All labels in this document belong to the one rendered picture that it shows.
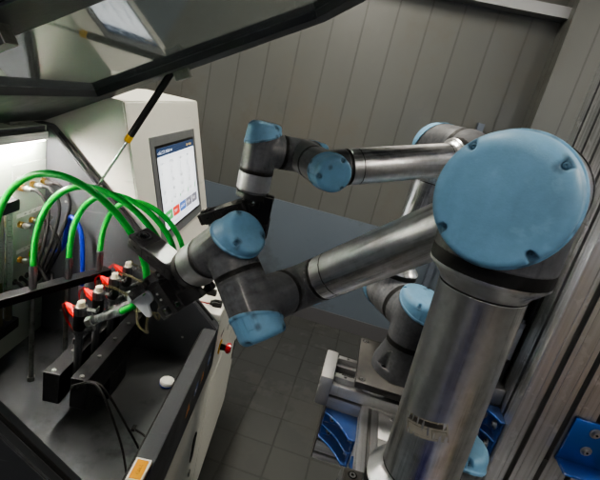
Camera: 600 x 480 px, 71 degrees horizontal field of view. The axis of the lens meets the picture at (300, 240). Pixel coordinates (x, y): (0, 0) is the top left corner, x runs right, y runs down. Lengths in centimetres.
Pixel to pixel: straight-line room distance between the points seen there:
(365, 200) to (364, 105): 66
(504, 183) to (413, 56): 275
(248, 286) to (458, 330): 30
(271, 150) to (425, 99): 225
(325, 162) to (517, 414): 55
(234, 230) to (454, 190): 32
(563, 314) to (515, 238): 41
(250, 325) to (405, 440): 25
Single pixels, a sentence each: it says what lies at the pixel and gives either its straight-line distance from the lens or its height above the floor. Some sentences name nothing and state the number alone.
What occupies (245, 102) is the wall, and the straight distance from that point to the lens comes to 325.
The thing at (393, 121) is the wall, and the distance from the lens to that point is 308.
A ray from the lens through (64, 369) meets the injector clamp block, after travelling 114.
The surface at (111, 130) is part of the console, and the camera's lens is 131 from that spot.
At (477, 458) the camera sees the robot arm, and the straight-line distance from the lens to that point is 68.
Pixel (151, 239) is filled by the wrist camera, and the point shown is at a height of 137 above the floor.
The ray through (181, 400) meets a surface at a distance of 109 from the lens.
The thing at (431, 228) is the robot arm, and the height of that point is 155.
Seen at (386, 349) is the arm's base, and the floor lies 110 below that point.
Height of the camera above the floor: 167
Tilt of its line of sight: 18 degrees down
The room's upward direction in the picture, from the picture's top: 13 degrees clockwise
